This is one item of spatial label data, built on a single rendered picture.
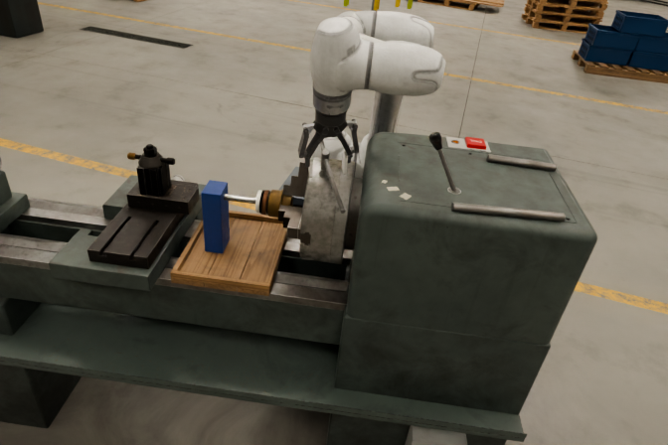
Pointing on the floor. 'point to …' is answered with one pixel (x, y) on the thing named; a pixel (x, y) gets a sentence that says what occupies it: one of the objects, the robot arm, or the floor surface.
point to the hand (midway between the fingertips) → (327, 166)
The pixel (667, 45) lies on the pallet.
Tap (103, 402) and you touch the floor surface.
